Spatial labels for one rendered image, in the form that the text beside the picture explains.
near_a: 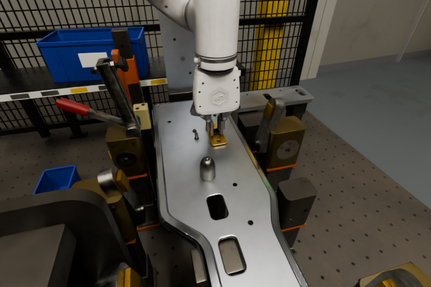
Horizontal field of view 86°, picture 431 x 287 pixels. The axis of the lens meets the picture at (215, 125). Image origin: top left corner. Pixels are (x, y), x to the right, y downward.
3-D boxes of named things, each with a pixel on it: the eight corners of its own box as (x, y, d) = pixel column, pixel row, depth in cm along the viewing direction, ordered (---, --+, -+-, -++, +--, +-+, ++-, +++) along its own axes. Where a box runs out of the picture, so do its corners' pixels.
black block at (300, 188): (301, 261, 63) (333, 191, 46) (267, 270, 61) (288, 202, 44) (291, 242, 67) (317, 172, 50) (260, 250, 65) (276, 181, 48)
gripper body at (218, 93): (194, 70, 44) (197, 119, 50) (245, 66, 46) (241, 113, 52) (188, 57, 50) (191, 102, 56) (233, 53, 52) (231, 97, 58)
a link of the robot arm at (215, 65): (197, 60, 42) (197, 75, 44) (242, 56, 44) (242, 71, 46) (189, 46, 49) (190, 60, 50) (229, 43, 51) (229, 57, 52)
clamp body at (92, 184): (158, 296, 57) (121, 202, 35) (110, 310, 54) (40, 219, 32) (156, 268, 62) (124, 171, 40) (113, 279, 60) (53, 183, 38)
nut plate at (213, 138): (227, 143, 56) (227, 139, 55) (211, 145, 55) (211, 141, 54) (218, 123, 63) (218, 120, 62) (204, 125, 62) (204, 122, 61)
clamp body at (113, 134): (161, 228, 71) (138, 138, 50) (127, 236, 69) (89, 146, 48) (160, 210, 76) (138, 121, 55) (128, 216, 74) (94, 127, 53)
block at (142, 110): (166, 200, 78) (147, 109, 57) (155, 202, 78) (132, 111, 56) (165, 192, 81) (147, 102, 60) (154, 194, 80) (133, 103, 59)
